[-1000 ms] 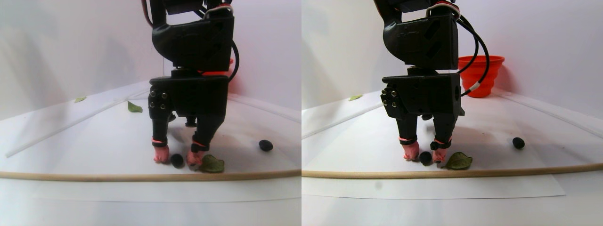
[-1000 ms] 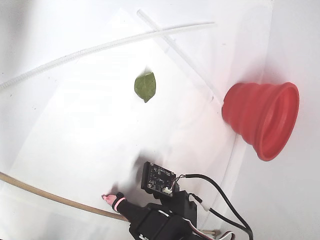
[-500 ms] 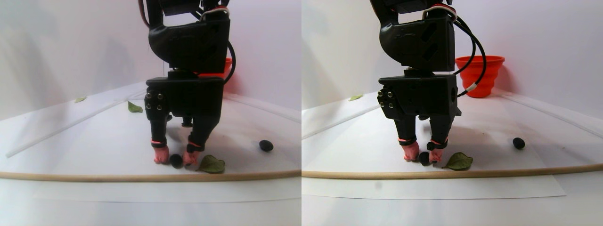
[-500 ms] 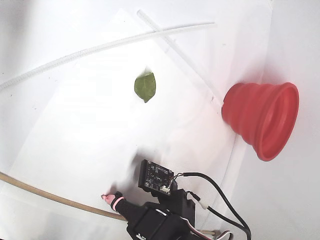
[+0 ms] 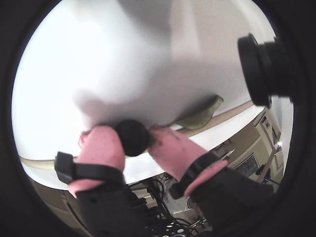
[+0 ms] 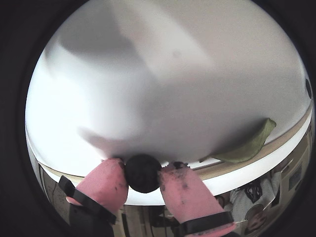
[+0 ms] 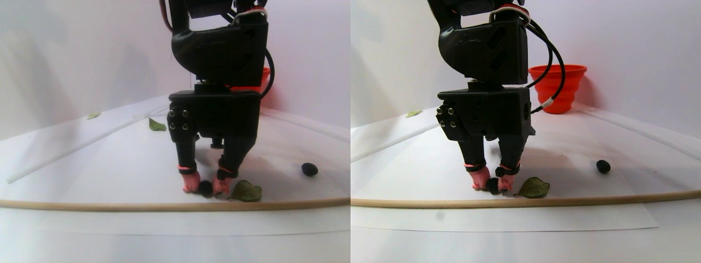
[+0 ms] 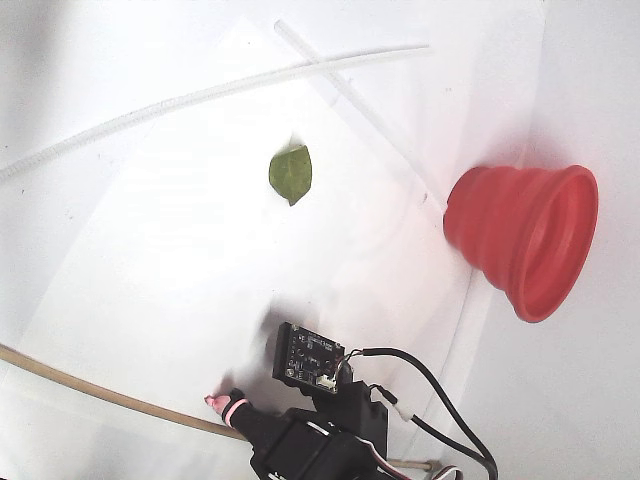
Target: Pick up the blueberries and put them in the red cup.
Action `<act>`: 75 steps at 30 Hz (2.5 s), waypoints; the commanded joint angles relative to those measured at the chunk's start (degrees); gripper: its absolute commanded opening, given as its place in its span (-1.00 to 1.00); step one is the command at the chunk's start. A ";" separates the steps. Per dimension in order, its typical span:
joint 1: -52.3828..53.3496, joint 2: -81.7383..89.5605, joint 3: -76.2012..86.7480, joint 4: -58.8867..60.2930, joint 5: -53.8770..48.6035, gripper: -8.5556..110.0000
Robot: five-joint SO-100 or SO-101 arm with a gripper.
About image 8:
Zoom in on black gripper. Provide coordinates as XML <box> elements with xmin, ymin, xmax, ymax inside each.
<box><xmin>203</xmin><ymin>379</ymin><xmax>392</xmax><ymax>480</ymax></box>

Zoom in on red collapsible silicone cup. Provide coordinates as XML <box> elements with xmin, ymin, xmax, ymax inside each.
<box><xmin>442</xmin><ymin>164</ymin><xmax>600</xmax><ymax>324</ymax></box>

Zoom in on thin wooden rod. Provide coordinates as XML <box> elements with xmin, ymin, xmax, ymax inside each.
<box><xmin>0</xmin><ymin>342</ymin><xmax>444</xmax><ymax>474</ymax></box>

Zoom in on white paper sheet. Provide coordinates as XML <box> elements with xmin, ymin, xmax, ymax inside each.
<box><xmin>0</xmin><ymin>17</ymin><xmax>474</xmax><ymax>480</ymax></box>

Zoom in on green leaf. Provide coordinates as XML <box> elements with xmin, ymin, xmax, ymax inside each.
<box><xmin>268</xmin><ymin>144</ymin><xmax>315</xmax><ymax>207</ymax></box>

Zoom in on long braided translucent tube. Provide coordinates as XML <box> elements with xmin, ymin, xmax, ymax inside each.
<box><xmin>0</xmin><ymin>43</ymin><xmax>431</xmax><ymax>184</ymax></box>

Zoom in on straight translucent plastic tube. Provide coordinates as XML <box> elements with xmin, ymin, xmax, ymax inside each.
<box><xmin>273</xmin><ymin>18</ymin><xmax>449</xmax><ymax>214</ymax></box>

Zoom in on black camera circuit board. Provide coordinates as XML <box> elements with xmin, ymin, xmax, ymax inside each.
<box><xmin>272</xmin><ymin>322</ymin><xmax>346</xmax><ymax>396</ymax></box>

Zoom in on thin multicolour camera wires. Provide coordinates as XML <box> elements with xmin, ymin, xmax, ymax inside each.
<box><xmin>332</xmin><ymin>349</ymin><xmax>369</xmax><ymax>381</ymax></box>

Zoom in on black camera usb cable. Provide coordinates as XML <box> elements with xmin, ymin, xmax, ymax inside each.
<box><xmin>349</xmin><ymin>347</ymin><xmax>499</xmax><ymax>480</ymax></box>

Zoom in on red white servo wires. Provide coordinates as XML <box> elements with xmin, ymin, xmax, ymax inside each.
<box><xmin>372</xmin><ymin>442</ymin><xmax>466</xmax><ymax>480</ymax></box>

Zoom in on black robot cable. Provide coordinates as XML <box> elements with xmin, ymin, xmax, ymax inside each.
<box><xmin>369</xmin><ymin>383</ymin><xmax>496</xmax><ymax>480</ymax></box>

